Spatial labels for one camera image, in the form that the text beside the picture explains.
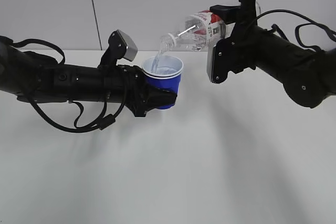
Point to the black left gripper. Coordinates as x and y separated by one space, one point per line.
127 84

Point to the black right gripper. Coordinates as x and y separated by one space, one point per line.
243 48

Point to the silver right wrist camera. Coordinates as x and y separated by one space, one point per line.
211 68

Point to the blue paper cup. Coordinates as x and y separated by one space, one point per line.
164 72

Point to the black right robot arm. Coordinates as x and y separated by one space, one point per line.
307 73

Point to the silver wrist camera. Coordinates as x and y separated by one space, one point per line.
211 68
130 49

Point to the clear Wahaha water bottle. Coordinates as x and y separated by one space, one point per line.
195 32

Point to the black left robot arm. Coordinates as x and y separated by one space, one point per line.
49 81

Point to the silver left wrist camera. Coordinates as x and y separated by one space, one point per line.
130 49

